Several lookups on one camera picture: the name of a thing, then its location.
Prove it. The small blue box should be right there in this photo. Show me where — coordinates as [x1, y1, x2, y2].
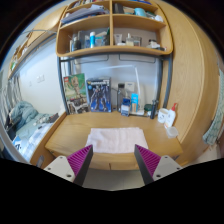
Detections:
[121, 98, 130, 116]

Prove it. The clear plastic cup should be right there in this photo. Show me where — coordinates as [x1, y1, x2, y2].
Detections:
[166, 127, 178, 138]

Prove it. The pink folded towel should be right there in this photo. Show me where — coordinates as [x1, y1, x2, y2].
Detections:
[86, 127, 148, 154]

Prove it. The bed with light sheets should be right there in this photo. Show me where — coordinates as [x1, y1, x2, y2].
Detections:
[5, 110, 59, 161]

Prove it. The white glue bottle red cap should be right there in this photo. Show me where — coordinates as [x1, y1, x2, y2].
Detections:
[164, 104, 177, 128]

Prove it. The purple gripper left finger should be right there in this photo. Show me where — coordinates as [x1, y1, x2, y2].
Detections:
[67, 145, 93, 186]

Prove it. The green Lego box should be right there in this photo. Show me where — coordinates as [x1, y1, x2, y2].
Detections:
[64, 73, 89, 114]

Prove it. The grey water bottle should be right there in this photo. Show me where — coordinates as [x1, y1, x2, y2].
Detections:
[117, 83, 125, 112]

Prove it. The white mug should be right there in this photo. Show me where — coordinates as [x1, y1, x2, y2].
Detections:
[158, 108, 168, 123]

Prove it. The teal bed blanket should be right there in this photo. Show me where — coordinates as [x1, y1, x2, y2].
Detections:
[9, 101, 38, 129]

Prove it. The black cylinder bottle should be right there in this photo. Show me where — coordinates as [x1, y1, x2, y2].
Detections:
[150, 100, 157, 119]

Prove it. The light blue carton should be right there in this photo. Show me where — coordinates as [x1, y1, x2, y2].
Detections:
[131, 93, 138, 112]

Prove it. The wooden desk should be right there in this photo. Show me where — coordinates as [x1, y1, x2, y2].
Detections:
[30, 112, 183, 170]

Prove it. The blue robot model box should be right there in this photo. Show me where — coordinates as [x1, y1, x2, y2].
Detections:
[86, 77, 111, 112]

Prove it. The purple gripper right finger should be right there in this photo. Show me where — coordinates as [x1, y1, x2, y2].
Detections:
[134, 145, 161, 185]

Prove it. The wooden wall shelf unit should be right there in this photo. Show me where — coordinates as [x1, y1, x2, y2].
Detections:
[56, 0, 173, 57]

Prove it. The white desk lamp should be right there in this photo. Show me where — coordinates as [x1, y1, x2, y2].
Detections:
[130, 66, 144, 115]

